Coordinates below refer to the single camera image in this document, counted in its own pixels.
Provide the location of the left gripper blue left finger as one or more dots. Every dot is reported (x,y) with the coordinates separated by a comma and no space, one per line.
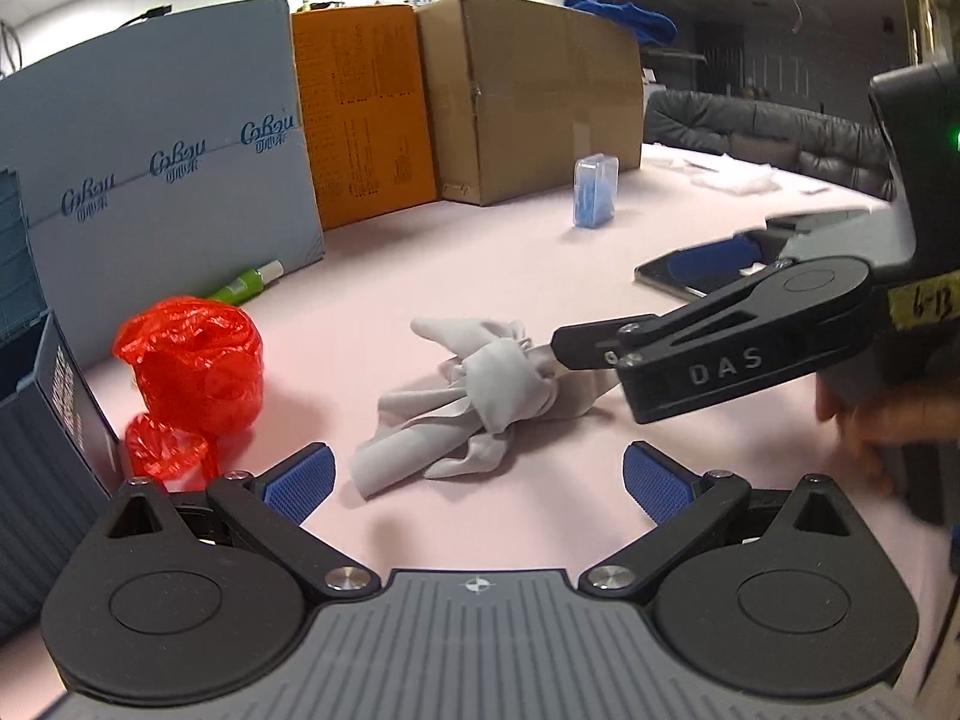
(265,514)

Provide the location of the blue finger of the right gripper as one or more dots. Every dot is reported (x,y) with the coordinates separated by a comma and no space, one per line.
(592,346)
(716,263)

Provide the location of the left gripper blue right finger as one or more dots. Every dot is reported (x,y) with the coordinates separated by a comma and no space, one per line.
(691,514)

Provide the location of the red plastic bag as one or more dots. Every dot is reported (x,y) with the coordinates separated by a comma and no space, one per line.
(198,365)

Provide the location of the grey cloth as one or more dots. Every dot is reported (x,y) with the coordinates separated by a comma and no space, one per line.
(462,420)

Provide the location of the person right hand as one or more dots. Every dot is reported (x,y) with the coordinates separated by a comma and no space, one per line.
(916,413)

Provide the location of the smartphone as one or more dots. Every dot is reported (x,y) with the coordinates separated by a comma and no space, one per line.
(652,274)

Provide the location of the clear box blue items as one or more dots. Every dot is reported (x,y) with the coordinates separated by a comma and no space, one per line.
(596,183)

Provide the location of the black leather sofa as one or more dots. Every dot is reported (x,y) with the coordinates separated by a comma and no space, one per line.
(795,140)

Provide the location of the blue container storage box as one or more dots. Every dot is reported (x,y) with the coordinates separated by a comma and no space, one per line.
(60,457)

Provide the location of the green tube white cap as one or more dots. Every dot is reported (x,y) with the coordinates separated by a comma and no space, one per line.
(249,284)

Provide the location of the blue cloth on box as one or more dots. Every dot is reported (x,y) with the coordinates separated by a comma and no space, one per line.
(651,28)

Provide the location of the brown cardboard box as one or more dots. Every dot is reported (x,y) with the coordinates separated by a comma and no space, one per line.
(519,91)

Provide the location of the large blue-grey Cobou carton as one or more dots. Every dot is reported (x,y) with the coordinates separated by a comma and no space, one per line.
(159,160)

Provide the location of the orange cardboard box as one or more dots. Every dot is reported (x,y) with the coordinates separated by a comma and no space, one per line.
(364,111)

